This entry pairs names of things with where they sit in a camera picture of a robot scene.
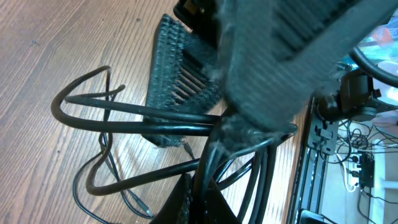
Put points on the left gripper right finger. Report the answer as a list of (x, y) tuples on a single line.
[(217, 210)]

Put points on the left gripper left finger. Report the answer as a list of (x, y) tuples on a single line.
[(176, 209)]

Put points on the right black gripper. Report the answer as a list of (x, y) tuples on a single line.
[(273, 55)]

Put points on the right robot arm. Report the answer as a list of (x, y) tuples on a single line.
[(265, 58)]

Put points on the white power strip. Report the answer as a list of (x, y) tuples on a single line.
[(350, 170)]

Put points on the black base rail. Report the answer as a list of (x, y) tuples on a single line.
[(317, 145)]

